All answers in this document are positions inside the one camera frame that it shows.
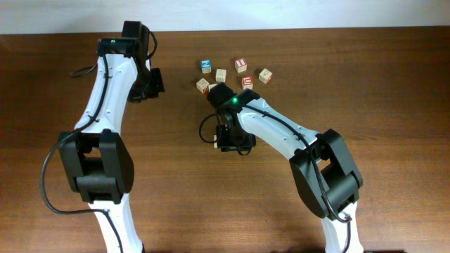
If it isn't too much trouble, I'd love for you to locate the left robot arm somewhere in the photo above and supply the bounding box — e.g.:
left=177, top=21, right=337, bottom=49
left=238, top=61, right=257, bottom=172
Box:
left=56, top=21, right=164, bottom=252

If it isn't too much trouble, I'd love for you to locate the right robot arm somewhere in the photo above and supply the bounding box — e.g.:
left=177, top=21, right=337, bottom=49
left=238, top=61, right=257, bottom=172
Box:
left=207, top=83, right=364, bottom=252

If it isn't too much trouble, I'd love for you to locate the wooden block butterfly left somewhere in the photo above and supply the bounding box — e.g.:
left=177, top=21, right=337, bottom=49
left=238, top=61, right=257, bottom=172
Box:
left=196, top=78, right=210, bottom=94

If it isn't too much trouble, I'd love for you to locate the yellow wooden block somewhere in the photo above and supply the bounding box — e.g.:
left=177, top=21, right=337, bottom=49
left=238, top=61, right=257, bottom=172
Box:
left=208, top=84, right=217, bottom=91

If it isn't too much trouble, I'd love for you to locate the red U wooden block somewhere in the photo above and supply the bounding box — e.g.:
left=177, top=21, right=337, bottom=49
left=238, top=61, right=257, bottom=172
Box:
left=241, top=76, right=254, bottom=90

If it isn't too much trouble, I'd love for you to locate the blue top wooden block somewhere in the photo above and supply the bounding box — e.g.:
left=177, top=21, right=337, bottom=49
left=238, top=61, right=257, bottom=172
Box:
left=200, top=60, right=212, bottom=74

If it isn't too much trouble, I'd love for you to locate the plain wooden block top middle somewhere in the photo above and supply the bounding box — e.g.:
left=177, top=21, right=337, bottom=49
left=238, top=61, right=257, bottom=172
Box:
left=215, top=69, right=226, bottom=82

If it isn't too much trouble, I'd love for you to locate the wooden block red side right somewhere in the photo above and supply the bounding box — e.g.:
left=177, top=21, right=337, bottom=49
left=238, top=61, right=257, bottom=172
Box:
left=259, top=68, right=273, bottom=84

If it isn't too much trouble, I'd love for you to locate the red I wooden block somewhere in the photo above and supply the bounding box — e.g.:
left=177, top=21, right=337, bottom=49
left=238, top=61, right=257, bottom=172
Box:
left=234, top=58, right=248, bottom=73

